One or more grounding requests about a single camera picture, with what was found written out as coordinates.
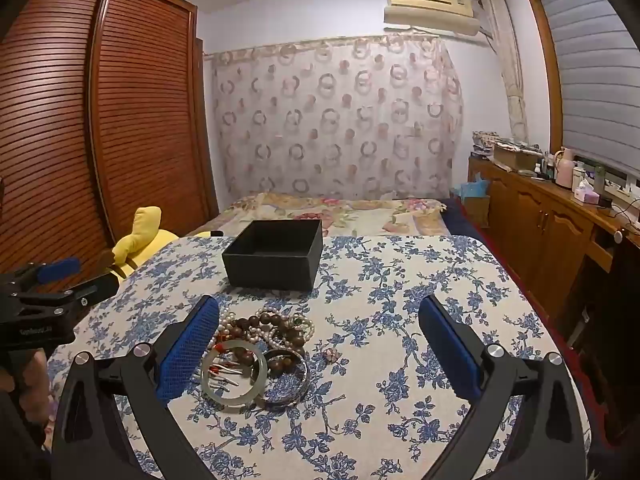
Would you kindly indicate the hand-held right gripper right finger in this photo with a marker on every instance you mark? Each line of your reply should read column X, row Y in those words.
column 450, row 350

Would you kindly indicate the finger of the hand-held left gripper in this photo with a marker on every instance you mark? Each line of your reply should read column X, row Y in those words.
column 92, row 289
column 57, row 267

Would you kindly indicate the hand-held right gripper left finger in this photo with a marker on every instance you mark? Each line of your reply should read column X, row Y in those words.
column 187, row 350

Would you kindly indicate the pale green jade bangle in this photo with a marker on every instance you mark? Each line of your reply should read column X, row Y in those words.
column 261, row 367

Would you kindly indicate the silver bangle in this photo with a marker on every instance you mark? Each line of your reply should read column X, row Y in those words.
column 282, row 401

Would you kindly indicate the black square box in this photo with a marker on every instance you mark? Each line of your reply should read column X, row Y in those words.
column 270, row 272

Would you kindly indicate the person's left hand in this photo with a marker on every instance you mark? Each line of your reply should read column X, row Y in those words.
column 37, row 375

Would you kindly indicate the silver pins with red tips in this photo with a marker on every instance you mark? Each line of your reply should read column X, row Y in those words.
column 225, row 381

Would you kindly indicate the yellow plush toy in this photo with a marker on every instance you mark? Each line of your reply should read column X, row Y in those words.
column 145, row 230

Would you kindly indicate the blue floral tablecloth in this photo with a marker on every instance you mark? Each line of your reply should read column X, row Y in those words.
column 380, row 410

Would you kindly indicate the green bead pendant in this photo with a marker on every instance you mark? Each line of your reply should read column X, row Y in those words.
column 298, row 317

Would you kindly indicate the box with blue bag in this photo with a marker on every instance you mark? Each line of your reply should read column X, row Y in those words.
column 472, row 200

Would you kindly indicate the long wooden cabinet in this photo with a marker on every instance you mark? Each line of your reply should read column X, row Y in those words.
column 530, row 215

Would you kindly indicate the bed with floral bedspread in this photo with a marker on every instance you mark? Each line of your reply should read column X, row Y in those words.
column 360, row 215

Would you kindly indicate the wooden louvred wardrobe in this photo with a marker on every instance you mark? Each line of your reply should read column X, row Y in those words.
column 140, row 110

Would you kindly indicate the cardboard box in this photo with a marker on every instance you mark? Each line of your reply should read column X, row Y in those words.
column 515, row 157

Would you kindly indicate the pink tissue box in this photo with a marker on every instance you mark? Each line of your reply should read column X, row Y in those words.
column 586, row 192

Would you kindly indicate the stack of patterned cloths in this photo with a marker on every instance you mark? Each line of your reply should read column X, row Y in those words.
column 482, row 142

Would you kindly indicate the pink thermos jug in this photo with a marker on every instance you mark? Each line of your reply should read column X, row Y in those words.
column 565, row 167

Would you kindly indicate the white container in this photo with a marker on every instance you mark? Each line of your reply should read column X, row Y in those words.
column 580, row 176

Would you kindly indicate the green bottle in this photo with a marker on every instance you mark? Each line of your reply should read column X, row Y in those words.
column 599, row 175

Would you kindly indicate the circle patterned sheer curtain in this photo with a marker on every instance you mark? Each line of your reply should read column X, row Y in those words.
column 335, row 115

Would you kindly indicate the tied beige window curtain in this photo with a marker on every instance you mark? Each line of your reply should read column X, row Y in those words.
column 512, row 85

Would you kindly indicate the grey window blind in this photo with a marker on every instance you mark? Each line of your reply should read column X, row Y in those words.
column 595, row 70

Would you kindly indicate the beige wall air conditioner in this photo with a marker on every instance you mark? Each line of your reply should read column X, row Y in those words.
column 430, row 7

